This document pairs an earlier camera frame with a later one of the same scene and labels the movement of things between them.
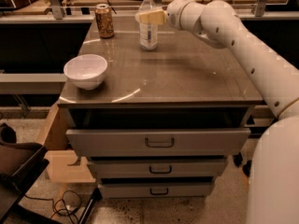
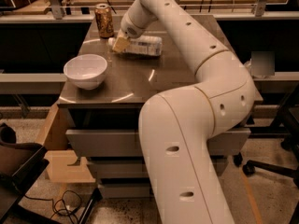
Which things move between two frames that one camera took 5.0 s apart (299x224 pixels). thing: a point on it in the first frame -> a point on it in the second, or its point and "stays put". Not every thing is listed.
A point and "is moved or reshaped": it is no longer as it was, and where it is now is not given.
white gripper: [173, 13] -> [130, 27]
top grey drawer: [162, 142] stays put
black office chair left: [21, 164] stays put
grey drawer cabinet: [157, 112] stays put
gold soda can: [105, 21] stays put
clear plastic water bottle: [148, 32] is moved or reshaped
